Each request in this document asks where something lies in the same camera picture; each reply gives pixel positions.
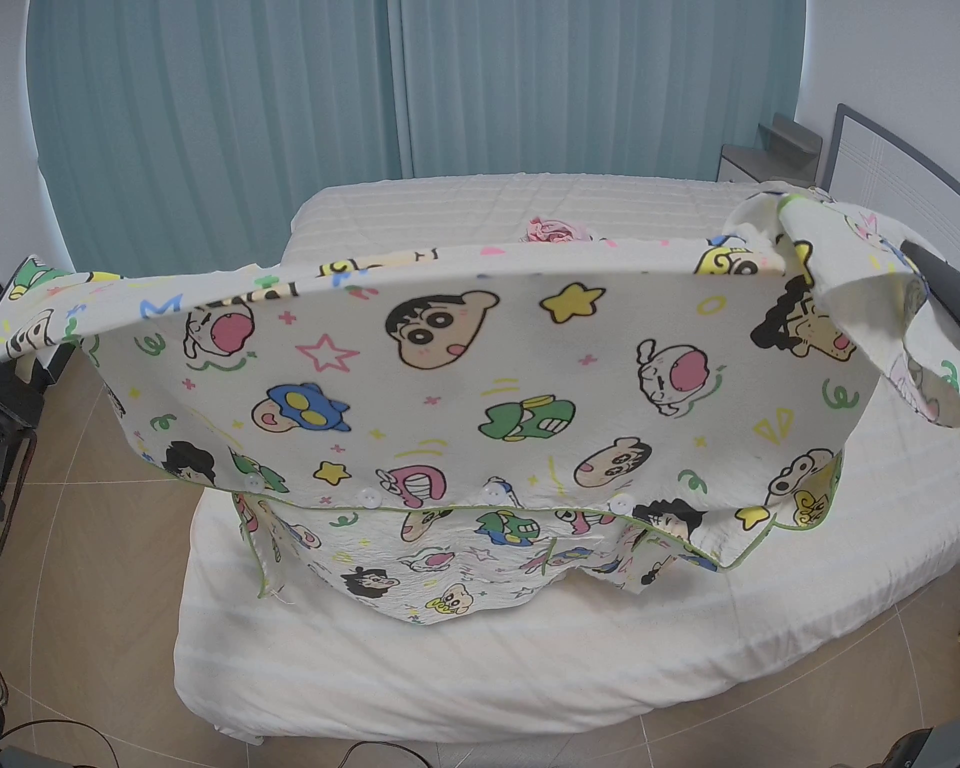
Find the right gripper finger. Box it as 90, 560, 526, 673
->
899, 240, 960, 303

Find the white printed pyjama top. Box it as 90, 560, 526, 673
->
0, 187, 960, 625

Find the pile of clothes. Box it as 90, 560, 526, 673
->
522, 216, 594, 246

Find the grey bedside table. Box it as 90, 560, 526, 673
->
717, 112, 824, 186

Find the blue-green curtain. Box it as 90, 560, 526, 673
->
386, 0, 808, 183
26, 0, 399, 277

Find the bed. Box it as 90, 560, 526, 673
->
172, 102, 960, 745

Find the black cable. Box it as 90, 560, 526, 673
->
341, 739, 423, 768
0, 716, 115, 768

